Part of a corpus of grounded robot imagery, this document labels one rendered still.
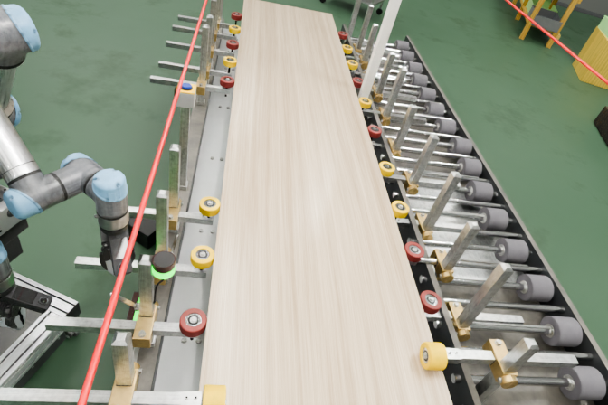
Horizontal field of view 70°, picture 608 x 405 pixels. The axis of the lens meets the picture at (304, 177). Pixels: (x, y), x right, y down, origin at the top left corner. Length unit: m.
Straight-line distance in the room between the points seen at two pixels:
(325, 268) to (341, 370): 0.37
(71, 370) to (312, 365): 1.32
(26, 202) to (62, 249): 1.67
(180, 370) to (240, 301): 0.34
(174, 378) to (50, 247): 1.43
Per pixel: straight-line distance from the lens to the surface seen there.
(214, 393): 1.23
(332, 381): 1.39
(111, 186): 1.12
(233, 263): 1.54
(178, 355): 1.68
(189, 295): 1.80
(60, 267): 2.74
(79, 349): 2.44
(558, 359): 1.72
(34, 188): 1.17
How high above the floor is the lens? 2.11
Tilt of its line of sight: 39 degrees down
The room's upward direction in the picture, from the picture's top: 15 degrees clockwise
